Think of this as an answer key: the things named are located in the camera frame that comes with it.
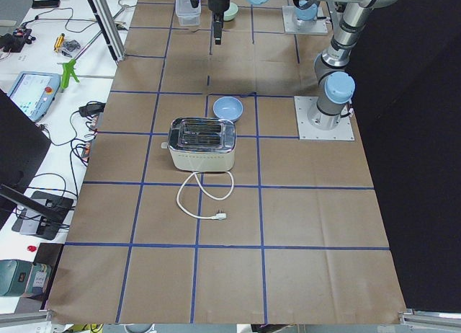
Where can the blue bowl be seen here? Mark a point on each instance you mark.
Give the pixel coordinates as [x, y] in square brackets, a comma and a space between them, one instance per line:
[229, 108]

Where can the cream and chrome toaster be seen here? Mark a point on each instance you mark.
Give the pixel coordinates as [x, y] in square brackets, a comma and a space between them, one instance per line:
[202, 144]

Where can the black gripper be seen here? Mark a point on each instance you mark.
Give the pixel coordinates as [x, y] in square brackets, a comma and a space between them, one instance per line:
[219, 3]

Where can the green plastic clamp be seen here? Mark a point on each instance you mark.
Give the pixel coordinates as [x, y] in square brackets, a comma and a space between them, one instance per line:
[68, 72]

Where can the clear plastic food container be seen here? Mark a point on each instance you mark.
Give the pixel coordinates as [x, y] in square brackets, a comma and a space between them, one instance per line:
[187, 15]

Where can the black power adapter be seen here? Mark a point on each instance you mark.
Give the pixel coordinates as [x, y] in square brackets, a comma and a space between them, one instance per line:
[91, 108]

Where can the aluminium frame post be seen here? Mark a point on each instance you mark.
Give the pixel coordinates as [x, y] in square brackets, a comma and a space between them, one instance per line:
[108, 27]

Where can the green bowl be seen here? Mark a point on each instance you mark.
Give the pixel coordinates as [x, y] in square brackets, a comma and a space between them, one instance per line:
[231, 12]

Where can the yellow tool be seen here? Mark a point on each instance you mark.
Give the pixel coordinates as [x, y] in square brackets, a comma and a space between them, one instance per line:
[59, 42]

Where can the green metal box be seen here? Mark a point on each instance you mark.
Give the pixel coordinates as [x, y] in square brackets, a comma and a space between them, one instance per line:
[15, 277]

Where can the teach pendant with screen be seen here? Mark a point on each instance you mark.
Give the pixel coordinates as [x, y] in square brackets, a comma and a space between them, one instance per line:
[33, 92]

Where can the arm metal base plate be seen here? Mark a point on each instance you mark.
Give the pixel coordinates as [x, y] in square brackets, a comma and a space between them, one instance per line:
[312, 28]
[313, 125]

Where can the black monitor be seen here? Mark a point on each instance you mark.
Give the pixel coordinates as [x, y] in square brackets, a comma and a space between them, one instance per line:
[23, 146]

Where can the black smartphone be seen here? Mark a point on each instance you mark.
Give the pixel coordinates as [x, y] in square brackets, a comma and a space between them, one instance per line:
[46, 4]

